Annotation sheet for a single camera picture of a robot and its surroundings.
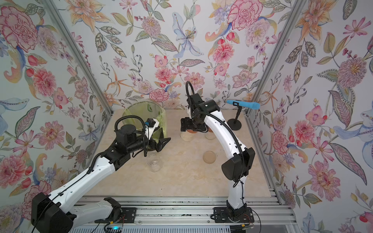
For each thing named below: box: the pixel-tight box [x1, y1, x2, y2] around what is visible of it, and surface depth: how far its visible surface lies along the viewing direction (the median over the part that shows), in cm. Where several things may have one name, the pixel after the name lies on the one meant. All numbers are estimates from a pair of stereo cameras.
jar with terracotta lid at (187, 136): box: [179, 129, 198, 142], surface depth 82 cm
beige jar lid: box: [202, 150, 217, 165], surface depth 97 cm
